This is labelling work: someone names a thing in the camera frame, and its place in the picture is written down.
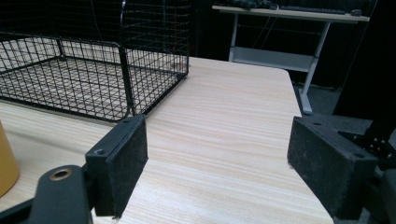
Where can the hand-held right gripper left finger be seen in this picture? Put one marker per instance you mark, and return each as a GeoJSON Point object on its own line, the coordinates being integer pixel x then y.
{"type": "Point", "coordinates": [120, 161]}

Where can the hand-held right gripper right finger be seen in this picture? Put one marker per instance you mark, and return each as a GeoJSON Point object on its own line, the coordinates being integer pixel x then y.
{"type": "Point", "coordinates": [327, 168]}

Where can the black metal stand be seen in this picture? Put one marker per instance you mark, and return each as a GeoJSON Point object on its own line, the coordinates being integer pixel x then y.
{"type": "Point", "coordinates": [373, 133]}

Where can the yellow cup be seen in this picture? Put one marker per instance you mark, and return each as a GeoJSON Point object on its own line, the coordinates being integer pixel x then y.
{"type": "Point", "coordinates": [6, 165]}

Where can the white desk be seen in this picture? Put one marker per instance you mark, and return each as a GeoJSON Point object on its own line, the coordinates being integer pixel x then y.
{"type": "Point", "coordinates": [280, 46]}

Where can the black keyboard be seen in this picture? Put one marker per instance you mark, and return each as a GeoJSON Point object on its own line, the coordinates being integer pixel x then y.
{"type": "Point", "coordinates": [311, 8]}

